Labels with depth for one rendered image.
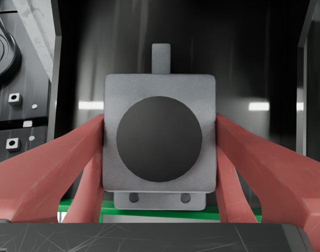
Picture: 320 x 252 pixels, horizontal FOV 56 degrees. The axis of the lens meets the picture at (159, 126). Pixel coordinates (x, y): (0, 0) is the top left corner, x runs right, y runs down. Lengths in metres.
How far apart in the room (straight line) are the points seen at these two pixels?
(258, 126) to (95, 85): 0.10
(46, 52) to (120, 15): 0.06
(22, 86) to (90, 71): 0.35
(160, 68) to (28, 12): 0.09
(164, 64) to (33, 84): 0.39
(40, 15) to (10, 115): 0.32
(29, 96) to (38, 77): 0.04
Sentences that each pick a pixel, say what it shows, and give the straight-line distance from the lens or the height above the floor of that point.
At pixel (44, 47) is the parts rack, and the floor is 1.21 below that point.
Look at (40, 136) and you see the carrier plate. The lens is 0.47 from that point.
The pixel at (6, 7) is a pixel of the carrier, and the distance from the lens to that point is 0.68.
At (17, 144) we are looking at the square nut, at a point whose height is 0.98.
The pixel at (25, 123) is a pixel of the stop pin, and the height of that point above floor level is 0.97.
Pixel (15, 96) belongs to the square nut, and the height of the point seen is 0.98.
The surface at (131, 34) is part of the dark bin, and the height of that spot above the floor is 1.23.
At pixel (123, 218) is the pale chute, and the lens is 0.33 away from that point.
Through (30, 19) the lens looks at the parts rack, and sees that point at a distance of 0.21.
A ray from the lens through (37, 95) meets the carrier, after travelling 0.51.
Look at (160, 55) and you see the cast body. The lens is 0.16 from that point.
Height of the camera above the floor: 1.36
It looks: 60 degrees down
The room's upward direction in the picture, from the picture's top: 2 degrees clockwise
